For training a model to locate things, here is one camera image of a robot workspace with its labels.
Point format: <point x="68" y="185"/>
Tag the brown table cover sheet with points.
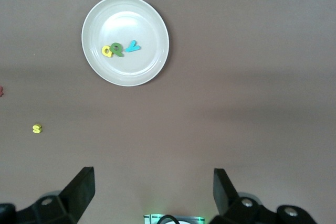
<point x="236" y="103"/>

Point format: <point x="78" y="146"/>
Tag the yellow letter p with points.
<point x="106" y="51"/>

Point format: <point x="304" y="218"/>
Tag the beige brown plate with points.
<point x="126" y="22"/>

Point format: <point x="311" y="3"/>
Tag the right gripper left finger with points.
<point x="76" y="195"/>

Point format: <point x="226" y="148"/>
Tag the yellow letter s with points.
<point x="37" y="128"/>

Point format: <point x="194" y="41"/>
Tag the green letter g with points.
<point x="118" y="50"/>

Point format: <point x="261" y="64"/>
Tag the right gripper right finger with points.
<point x="225" y="197"/>

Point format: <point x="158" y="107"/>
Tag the teal letter y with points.
<point x="132" y="46"/>

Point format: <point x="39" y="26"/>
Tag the pink letter f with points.
<point x="1" y="91"/>

